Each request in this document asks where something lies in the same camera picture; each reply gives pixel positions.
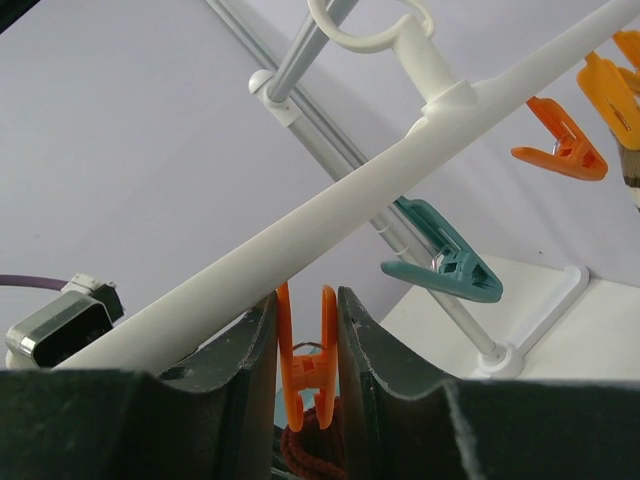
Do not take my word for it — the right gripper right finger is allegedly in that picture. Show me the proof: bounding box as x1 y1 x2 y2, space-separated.
337 287 639 479

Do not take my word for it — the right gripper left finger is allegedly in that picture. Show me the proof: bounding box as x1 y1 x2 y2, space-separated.
1 295 277 479

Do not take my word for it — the tan striped sock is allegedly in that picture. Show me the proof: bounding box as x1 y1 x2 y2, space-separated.
280 396 348 480

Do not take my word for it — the orange clothes peg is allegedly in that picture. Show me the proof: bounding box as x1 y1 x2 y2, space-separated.
511 97 608 181
576 30 640 151
276 282 338 432

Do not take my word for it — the white clip hanger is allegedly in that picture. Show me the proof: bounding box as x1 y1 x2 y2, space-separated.
52 0 640 371

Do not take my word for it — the teal clothes peg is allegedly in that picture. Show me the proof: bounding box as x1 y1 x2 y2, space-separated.
380 197 503 303

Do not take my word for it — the white metal drying rack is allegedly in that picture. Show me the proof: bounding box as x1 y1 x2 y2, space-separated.
230 1 588 378

